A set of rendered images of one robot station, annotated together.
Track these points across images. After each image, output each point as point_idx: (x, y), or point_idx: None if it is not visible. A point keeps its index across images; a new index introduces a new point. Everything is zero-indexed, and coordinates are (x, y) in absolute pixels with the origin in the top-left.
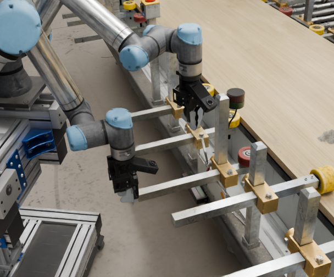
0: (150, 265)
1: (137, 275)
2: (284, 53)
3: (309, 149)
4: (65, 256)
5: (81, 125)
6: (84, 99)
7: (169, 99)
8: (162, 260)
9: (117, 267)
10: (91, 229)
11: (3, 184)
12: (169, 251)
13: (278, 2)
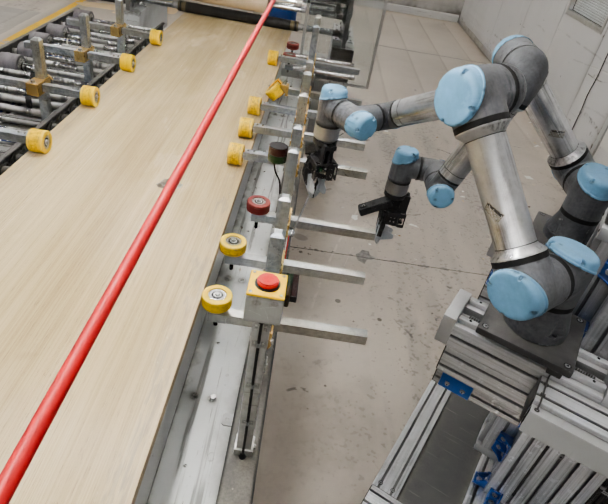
0: (298, 470)
1: (319, 464)
2: None
3: (202, 184)
4: (417, 451)
5: (440, 161)
6: (437, 173)
7: (271, 326)
8: (280, 468)
9: (340, 487)
10: (378, 478)
11: None
12: (265, 477)
13: None
